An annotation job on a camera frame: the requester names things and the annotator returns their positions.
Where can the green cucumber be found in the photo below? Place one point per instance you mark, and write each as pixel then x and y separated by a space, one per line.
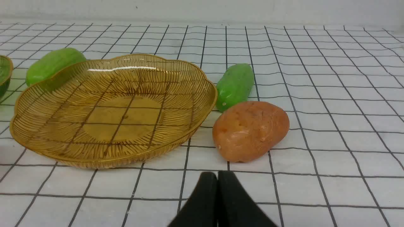
pixel 52 63
pixel 234 86

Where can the green glass plate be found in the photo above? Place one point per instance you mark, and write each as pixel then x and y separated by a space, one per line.
pixel 6 69

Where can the brown potato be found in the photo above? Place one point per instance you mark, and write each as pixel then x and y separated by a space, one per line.
pixel 248 130

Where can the amber glass plate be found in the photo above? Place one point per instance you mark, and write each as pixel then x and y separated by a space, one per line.
pixel 101 114

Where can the white grid tablecloth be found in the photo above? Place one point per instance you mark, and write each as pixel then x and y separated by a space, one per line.
pixel 341 164

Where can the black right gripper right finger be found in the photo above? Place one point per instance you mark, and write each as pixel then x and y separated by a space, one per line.
pixel 235 207

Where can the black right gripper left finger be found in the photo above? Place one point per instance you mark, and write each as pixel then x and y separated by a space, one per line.
pixel 199 209

